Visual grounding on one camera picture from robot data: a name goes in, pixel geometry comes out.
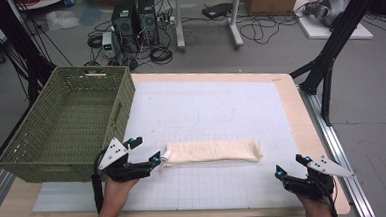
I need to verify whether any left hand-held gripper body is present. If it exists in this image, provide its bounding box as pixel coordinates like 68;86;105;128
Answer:
96;135;154;185

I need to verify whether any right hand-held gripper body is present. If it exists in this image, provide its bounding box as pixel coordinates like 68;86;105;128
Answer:
281;154;358;204

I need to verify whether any cream cloth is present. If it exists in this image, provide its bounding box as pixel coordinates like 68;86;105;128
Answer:
158;137;264;173

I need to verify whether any green woven plastic basket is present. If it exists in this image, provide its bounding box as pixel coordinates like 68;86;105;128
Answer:
0;61;142;187

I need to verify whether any person's right hand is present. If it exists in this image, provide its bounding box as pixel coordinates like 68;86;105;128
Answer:
295;190;337;217

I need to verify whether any person's left hand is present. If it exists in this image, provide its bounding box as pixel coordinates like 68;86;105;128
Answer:
101;173;142;211

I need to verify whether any white grid mat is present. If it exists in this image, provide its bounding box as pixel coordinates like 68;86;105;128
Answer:
26;73;309;217

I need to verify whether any small grey power supply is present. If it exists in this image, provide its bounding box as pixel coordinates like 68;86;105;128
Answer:
101;30;117;59

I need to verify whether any black computer tower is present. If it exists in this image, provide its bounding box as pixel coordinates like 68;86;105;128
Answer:
109;0;141;55
136;0;161;47

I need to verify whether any white power strip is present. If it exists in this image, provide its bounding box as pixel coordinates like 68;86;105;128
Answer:
156;14;178;26

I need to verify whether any white floor board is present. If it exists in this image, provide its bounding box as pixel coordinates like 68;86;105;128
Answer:
292;0;375;44

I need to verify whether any clear plastic bag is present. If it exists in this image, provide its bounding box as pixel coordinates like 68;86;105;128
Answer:
45;8;82;32

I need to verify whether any grey rounded machine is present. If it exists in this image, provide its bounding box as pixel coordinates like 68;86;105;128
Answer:
303;0;353;29

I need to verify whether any flat black device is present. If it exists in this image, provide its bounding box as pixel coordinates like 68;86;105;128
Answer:
200;1;234;21

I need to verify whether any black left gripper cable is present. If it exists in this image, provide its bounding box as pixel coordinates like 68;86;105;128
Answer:
89;148;111;216

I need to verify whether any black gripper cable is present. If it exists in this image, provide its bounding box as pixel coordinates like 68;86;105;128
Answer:
89;148;111;216
324;176;340;217

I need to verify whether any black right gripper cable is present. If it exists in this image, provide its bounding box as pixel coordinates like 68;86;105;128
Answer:
324;176;340;217

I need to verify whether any coiled black floor cable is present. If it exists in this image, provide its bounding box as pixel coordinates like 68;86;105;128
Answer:
149;44;175;66

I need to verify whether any black metal frame stand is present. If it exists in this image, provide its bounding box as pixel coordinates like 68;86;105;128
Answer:
0;0;61;107
284;0;386;129

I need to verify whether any tangled black floor cable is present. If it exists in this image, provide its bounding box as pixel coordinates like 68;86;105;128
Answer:
238;12;301;48

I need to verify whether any white desk frame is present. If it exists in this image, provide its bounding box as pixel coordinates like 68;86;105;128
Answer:
173;0;256;53

